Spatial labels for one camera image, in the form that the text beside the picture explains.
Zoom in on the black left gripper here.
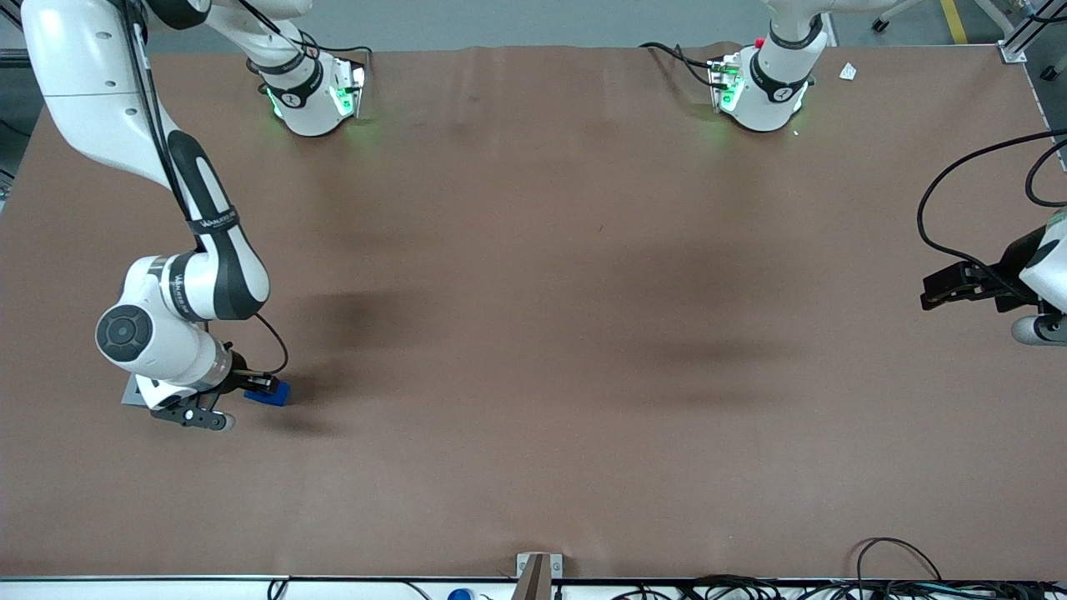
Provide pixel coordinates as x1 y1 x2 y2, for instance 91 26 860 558
920 225 1049 313

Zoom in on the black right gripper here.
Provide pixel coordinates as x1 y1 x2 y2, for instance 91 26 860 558
225 347 280 398

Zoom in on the blue cube part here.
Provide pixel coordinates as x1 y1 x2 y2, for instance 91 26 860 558
244 379 292 408

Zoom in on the gray square socket base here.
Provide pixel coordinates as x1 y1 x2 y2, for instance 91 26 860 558
122 375 163 408

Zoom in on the left base connector plate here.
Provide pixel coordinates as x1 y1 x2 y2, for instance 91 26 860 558
708 54 745 114

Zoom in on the base connector plate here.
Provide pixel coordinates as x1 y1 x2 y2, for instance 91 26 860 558
708 54 745 114
329 60 368 120

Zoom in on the right base connector plate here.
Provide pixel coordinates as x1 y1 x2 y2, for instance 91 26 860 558
329 60 368 120

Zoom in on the brown table mat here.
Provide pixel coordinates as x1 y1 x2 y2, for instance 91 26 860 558
0 42 1067 582

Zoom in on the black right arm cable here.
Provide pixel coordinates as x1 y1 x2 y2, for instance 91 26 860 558
121 0 290 380

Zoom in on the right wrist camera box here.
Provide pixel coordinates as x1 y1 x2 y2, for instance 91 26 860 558
150 390 237 433

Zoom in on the long black looping cable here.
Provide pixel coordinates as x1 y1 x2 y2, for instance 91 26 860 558
916 129 1067 305

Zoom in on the short black curved cable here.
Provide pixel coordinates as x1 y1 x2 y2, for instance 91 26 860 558
1024 137 1067 208

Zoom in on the aluminium frame profile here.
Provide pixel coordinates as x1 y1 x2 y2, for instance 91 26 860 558
997 0 1067 64

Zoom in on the black cable loop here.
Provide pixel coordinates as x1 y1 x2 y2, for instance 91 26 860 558
854 537 944 584

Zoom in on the metal bracket with brown post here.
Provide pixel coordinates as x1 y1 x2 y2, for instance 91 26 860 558
516 552 564 600

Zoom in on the black right base cable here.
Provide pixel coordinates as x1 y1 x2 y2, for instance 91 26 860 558
238 0 373 84

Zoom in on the black base cable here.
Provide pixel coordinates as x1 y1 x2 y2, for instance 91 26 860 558
238 0 373 84
639 41 728 89

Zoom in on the black cable bundle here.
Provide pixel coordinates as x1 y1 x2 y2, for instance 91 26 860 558
613 573 1067 600

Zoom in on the black left base cable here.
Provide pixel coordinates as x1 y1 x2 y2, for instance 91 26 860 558
639 41 728 89

